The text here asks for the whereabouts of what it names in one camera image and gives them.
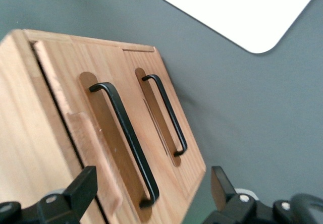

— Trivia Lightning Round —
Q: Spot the beige plastic tray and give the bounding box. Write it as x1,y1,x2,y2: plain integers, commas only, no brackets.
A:
135,0,323,55

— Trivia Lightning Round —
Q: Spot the wooden drawer cabinet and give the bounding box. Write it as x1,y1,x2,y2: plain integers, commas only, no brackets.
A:
0,29,206,224

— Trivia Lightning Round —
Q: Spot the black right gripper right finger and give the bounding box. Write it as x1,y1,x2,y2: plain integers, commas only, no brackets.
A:
210,166,238,212

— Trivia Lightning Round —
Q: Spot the black metal drawer handle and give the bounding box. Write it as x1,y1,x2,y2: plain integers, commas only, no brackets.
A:
88,82,160,209
141,74,188,157

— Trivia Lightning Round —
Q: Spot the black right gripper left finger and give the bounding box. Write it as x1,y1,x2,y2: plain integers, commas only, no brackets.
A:
64,165,98,224

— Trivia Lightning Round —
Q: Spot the wooden drawer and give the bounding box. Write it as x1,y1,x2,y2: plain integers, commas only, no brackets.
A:
32,40,188,224
122,47,207,224

